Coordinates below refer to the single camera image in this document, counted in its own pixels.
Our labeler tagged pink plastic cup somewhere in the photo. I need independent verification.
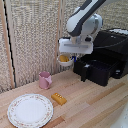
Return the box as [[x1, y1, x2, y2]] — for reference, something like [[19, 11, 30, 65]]
[[38, 71, 53, 90]]

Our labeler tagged white small bowl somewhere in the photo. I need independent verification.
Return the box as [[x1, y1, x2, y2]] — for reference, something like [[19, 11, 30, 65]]
[[57, 53, 75, 68]]

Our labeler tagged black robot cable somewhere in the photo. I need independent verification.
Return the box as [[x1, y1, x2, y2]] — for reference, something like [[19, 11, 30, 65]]
[[91, 39, 128, 50]]

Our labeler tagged white floral rimmed plate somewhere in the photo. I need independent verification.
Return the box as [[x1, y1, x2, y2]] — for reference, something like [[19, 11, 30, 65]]
[[6, 93, 54, 128]]

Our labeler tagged black air fryer drawer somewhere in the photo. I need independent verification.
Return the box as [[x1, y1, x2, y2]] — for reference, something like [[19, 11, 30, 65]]
[[73, 55, 122, 87]]

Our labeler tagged yellow rectangular block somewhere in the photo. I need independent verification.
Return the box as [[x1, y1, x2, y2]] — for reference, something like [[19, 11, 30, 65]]
[[50, 92, 68, 106]]

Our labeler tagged black air fryer body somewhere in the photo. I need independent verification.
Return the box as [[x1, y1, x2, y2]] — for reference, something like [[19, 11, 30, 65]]
[[92, 28, 128, 80]]

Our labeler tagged yellow food piece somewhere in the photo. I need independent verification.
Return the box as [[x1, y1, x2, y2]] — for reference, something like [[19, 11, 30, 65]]
[[59, 55, 71, 63]]

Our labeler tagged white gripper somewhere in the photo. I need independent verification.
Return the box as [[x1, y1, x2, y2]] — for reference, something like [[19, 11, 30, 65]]
[[58, 36, 94, 63]]

